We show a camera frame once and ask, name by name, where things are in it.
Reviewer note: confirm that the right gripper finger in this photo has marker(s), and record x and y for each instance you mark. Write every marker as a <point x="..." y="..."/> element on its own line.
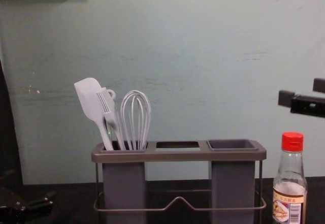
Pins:
<point x="302" y="104"/>
<point x="320" y="84"/>

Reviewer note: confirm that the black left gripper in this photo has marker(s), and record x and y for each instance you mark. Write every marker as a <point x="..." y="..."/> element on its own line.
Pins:
<point x="10" y="210"/>

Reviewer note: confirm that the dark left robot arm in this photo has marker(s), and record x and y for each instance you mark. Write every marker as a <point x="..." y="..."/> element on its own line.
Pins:
<point x="7" y="132"/>

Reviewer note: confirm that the black table cloth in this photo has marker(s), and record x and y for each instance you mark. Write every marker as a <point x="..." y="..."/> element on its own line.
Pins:
<point x="63" y="213"/>

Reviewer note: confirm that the clear bottle with red cap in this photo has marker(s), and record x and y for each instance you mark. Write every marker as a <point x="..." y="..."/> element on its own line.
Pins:
<point x="290" y="173"/>

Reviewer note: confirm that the grey plastic rack cup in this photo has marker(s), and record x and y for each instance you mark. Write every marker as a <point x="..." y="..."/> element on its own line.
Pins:
<point x="124" y="183"/>
<point x="232" y="183"/>

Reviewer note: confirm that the white silicone spatula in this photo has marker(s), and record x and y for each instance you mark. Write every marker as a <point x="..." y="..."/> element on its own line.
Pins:
<point x="87" y="94"/>

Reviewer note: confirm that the white whisk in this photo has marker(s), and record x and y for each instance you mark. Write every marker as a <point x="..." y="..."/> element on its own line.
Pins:
<point x="127" y="107"/>

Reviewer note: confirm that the grey metal utensil rack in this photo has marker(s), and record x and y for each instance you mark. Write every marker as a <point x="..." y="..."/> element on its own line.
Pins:
<point x="177" y="155"/>

